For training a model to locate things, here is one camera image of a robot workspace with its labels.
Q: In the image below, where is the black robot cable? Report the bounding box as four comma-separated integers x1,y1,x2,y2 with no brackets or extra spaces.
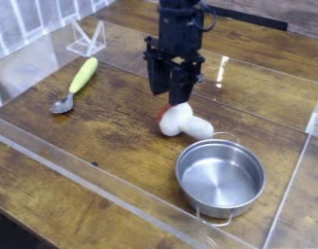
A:
189,1,217,33

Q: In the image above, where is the white plush mushroom red cap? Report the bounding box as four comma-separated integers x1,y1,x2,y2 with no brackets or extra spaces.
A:
159,102,213,140

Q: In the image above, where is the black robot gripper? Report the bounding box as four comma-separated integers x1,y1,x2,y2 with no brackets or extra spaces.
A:
144,6,204,105

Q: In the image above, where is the clear acrylic triangle stand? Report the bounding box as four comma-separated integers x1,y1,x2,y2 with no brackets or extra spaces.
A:
66,20,106,57

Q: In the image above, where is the silver metal pot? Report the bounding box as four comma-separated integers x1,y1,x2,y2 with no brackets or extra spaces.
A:
175,138,266,227

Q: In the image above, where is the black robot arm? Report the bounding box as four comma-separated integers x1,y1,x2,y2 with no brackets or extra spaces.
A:
144,0,204,106

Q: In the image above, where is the black strip on table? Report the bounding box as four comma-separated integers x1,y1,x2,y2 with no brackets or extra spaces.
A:
209,5,288,31

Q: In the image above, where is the yellow handled metal spoon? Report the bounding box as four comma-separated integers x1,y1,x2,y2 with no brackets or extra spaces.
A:
50,57,98,114

